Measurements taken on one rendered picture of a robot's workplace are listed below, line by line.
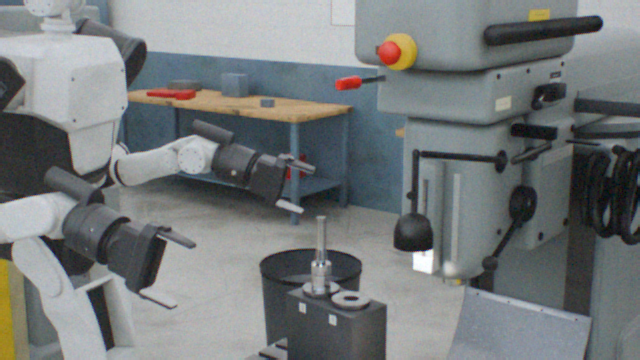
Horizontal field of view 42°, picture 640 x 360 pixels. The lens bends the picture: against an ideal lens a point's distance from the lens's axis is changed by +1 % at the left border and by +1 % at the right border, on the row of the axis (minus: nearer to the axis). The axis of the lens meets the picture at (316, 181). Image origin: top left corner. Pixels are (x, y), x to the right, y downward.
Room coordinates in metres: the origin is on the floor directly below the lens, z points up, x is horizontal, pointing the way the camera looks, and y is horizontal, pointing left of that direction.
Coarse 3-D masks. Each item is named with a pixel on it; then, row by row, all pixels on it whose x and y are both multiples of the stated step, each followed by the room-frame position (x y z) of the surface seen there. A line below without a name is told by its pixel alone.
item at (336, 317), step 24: (336, 288) 1.84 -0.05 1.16; (288, 312) 1.84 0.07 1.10; (312, 312) 1.78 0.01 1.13; (336, 312) 1.73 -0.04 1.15; (360, 312) 1.72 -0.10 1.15; (384, 312) 1.77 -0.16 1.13; (288, 336) 1.84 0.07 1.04; (312, 336) 1.78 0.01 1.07; (336, 336) 1.73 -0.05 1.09; (360, 336) 1.71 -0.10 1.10; (384, 336) 1.77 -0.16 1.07
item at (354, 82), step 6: (348, 78) 1.44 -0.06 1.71; (354, 78) 1.45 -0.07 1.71; (360, 78) 1.48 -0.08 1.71; (366, 78) 1.49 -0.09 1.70; (372, 78) 1.50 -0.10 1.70; (378, 78) 1.52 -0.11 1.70; (384, 78) 1.53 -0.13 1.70; (336, 84) 1.43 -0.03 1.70; (342, 84) 1.43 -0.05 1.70; (348, 84) 1.43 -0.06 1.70; (354, 84) 1.45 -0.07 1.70; (360, 84) 1.46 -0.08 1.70
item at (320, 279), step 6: (312, 270) 1.84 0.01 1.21; (318, 270) 1.83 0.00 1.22; (324, 270) 1.83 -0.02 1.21; (330, 270) 1.84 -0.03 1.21; (312, 276) 1.84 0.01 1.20; (318, 276) 1.83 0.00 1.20; (324, 276) 1.83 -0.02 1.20; (330, 276) 1.84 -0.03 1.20; (312, 282) 1.84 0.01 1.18; (318, 282) 1.83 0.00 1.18; (324, 282) 1.83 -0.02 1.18; (330, 282) 1.84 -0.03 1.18; (312, 288) 1.84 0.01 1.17; (318, 288) 1.83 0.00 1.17; (324, 288) 1.83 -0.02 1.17; (330, 288) 1.84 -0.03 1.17
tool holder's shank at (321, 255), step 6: (318, 216) 1.85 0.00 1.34; (324, 216) 1.85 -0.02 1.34; (318, 222) 1.84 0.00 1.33; (324, 222) 1.84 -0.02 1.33; (318, 228) 1.84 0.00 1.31; (324, 228) 1.84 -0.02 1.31; (318, 234) 1.84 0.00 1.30; (324, 234) 1.84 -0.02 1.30; (318, 240) 1.84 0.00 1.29; (324, 240) 1.84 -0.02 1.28; (318, 246) 1.84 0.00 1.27; (324, 246) 1.84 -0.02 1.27; (318, 252) 1.84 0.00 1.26; (324, 252) 1.84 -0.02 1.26; (318, 258) 1.83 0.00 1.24; (324, 258) 1.83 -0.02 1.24
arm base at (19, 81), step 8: (0, 56) 1.42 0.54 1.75; (0, 64) 1.41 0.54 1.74; (8, 64) 1.43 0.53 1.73; (0, 72) 1.42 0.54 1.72; (8, 72) 1.43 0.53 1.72; (16, 72) 1.45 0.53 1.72; (0, 80) 1.42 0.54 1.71; (8, 80) 1.44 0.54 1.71; (16, 80) 1.46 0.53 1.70; (24, 80) 1.47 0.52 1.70; (0, 88) 1.43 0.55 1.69; (8, 88) 1.44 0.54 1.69; (16, 88) 1.46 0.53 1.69; (0, 96) 1.43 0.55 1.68; (8, 96) 1.45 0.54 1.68; (0, 104) 1.44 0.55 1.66; (8, 104) 1.45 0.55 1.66; (0, 112) 1.44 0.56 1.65
